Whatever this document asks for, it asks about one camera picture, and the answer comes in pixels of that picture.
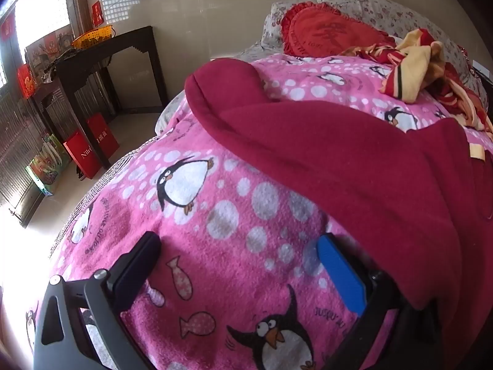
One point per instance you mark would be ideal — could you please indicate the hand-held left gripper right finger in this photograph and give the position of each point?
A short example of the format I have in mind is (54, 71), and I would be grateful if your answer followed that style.
(341, 273)

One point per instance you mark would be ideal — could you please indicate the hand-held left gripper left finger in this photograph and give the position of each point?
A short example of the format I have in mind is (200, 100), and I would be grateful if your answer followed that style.
(138, 264)

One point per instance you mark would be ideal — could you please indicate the dark red fleece garment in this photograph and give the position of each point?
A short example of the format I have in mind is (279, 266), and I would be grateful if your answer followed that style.
(327, 154)

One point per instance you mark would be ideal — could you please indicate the pink penguin print blanket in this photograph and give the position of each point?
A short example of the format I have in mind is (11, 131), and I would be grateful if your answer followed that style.
(231, 208)

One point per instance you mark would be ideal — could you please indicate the red gift bag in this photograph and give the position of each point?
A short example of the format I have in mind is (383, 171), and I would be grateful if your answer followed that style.
(104, 133)
(83, 154)

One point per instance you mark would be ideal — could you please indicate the green printed shopping bag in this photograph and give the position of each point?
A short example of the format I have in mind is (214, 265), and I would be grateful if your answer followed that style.
(48, 165)

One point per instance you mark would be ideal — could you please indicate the metal grille door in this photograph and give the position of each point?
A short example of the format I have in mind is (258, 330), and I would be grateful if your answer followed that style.
(15, 154)

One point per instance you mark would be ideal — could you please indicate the red paper window decoration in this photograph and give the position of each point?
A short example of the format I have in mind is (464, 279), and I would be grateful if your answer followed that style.
(26, 81)

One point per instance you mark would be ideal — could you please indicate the red and yellow striped cloth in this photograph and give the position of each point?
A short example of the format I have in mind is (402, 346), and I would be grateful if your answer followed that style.
(412, 69)

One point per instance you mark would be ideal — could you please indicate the dark wooden side table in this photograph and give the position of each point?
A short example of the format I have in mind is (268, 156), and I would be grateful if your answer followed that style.
(115, 48)

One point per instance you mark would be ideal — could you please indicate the orange plastic basket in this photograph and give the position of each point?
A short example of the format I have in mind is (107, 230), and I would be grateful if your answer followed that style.
(94, 36)

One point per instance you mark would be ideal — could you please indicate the dark wooden headboard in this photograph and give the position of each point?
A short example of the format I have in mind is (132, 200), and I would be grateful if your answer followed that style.
(486, 88)

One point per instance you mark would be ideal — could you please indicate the red heart-shaped frilled cushion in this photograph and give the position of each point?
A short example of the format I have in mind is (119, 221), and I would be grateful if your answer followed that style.
(327, 31)

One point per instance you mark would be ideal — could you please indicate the red wall sign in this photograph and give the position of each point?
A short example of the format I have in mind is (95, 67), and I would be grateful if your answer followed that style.
(97, 11)

